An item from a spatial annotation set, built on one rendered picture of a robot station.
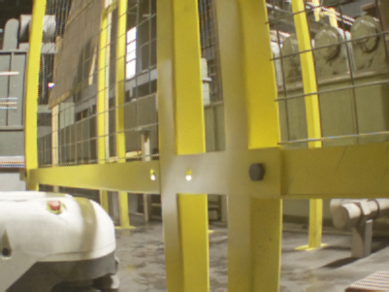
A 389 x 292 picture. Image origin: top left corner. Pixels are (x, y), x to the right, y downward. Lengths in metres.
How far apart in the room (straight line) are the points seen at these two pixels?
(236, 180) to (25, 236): 0.49
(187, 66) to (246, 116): 0.18
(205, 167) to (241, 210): 0.08
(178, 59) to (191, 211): 0.22
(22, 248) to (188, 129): 0.43
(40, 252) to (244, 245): 0.48
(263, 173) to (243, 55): 0.14
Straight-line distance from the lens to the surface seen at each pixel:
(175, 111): 0.66
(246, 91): 0.53
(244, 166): 0.52
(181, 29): 0.69
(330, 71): 2.77
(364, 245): 1.88
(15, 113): 5.19
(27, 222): 0.89
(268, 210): 0.54
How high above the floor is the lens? 0.42
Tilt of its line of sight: 2 degrees up
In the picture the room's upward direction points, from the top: 2 degrees counter-clockwise
